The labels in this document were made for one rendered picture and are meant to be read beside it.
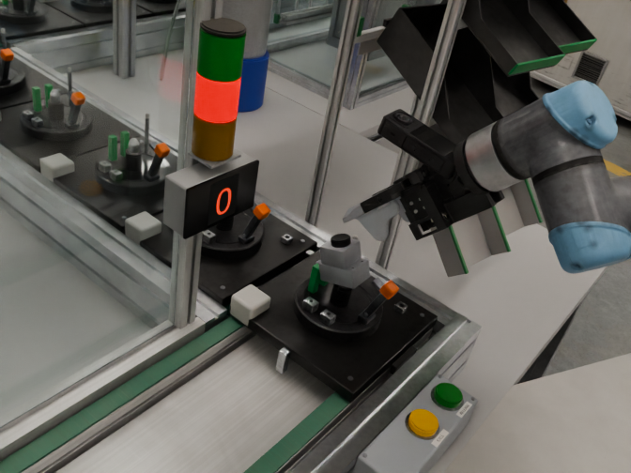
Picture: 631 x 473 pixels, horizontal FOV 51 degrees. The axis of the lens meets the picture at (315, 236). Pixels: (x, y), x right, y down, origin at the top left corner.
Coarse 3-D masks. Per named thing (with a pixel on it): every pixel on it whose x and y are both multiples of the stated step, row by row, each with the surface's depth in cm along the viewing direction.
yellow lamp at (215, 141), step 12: (204, 120) 75; (192, 132) 78; (204, 132) 76; (216, 132) 76; (228, 132) 77; (192, 144) 78; (204, 144) 77; (216, 144) 77; (228, 144) 78; (204, 156) 78; (216, 156) 78; (228, 156) 79
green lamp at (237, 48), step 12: (204, 36) 70; (216, 36) 70; (204, 48) 71; (216, 48) 70; (228, 48) 70; (240, 48) 71; (204, 60) 71; (216, 60) 71; (228, 60) 71; (240, 60) 72; (204, 72) 72; (216, 72) 72; (228, 72) 72; (240, 72) 74
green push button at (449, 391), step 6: (444, 384) 95; (450, 384) 95; (438, 390) 94; (444, 390) 94; (450, 390) 94; (456, 390) 94; (438, 396) 93; (444, 396) 93; (450, 396) 93; (456, 396) 93; (462, 396) 94; (438, 402) 93; (444, 402) 92; (450, 402) 92; (456, 402) 93
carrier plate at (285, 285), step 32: (320, 256) 115; (288, 288) 107; (256, 320) 99; (288, 320) 101; (384, 320) 104; (416, 320) 106; (320, 352) 96; (352, 352) 97; (384, 352) 99; (352, 384) 92
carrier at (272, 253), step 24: (240, 216) 118; (216, 240) 111; (240, 240) 111; (264, 240) 116; (312, 240) 119; (216, 264) 109; (240, 264) 110; (264, 264) 111; (288, 264) 114; (216, 288) 104; (240, 288) 105
